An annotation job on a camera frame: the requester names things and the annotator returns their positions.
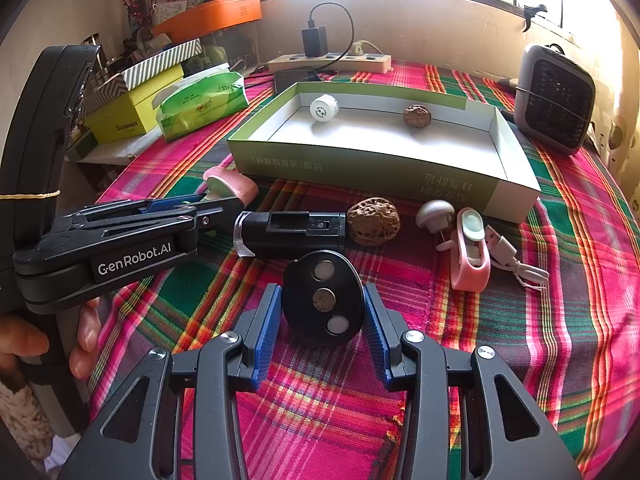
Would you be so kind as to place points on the plaid tablecloth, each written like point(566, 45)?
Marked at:
point(450, 340)

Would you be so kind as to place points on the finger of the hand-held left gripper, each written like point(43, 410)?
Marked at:
point(170, 204)
point(220, 210)

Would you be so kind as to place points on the person's left hand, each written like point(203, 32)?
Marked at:
point(25, 342)

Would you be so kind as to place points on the green and white cardboard box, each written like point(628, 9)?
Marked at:
point(380, 170)

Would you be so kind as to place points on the black cylindrical flashlight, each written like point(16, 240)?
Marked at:
point(300, 230)

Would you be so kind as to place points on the yellow heart-print curtain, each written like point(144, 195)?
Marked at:
point(622, 125)

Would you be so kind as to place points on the orange box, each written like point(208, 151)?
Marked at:
point(210, 17)

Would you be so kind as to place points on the small brown walnut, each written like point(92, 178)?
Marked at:
point(417, 116)

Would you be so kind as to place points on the glass jar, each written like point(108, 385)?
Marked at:
point(90, 50)

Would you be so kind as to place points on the grey fan heater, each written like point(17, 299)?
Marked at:
point(552, 100)

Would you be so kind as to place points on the black oval three-disc device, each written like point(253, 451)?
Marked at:
point(322, 300)

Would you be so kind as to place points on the white round cap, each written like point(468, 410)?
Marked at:
point(324, 108)

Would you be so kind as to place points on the yellow-green box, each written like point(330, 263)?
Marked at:
point(125, 115)

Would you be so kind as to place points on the white power strip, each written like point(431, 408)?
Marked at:
point(325, 64)

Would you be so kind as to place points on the white mushroom night light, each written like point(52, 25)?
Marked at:
point(434, 212)

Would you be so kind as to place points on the black window latch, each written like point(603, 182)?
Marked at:
point(534, 12)

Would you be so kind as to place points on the black phone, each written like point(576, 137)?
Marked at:
point(292, 80)

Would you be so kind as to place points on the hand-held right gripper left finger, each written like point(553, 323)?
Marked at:
point(265, 330)

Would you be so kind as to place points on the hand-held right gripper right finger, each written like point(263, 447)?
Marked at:
point(377, 330)

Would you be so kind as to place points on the white plug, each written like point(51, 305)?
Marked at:
point(356, 50)

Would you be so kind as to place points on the clear plastic container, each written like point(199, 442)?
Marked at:
point(235, 45)

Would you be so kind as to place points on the striped box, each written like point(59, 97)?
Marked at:
point(150, 65)

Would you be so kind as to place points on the pink handheld device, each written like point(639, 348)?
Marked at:
point(470, 270)

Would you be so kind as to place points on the green tissue pack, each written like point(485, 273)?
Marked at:
point(200, 105)

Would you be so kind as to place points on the large brown walnut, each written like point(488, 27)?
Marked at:
point(374, 221)

